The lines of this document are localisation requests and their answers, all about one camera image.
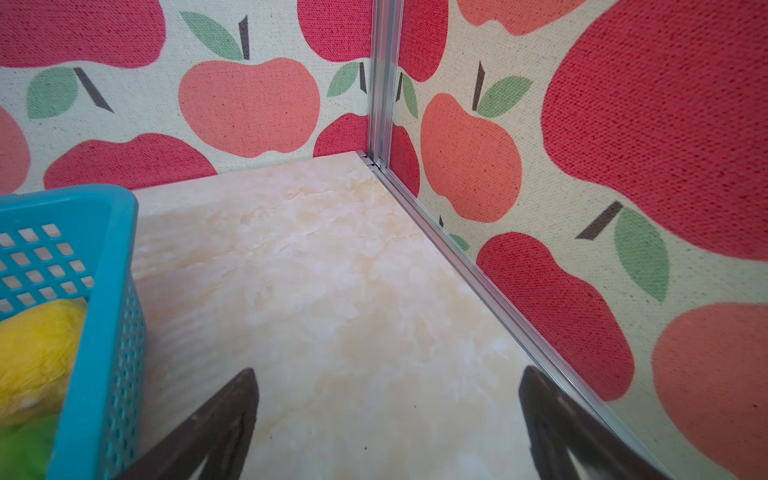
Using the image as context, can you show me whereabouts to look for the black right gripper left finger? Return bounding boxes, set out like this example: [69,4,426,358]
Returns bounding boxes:
[119,368,259,479]

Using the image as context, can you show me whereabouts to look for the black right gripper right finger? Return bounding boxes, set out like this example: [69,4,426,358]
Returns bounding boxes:
[519,366,666,479]

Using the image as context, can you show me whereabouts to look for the green toy fruit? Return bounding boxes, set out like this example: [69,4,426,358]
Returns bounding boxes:
[1,414,59,480]

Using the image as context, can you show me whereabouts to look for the yellow toy peach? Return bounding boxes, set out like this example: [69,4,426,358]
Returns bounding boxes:
[1,299,87,427]

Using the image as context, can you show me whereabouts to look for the teal plastic basket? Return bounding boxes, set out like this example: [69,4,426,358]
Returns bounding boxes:
[1,185,146,479]

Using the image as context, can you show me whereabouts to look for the right aluminium corner post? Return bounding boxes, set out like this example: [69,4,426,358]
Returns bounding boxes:
[367,0,404,170]

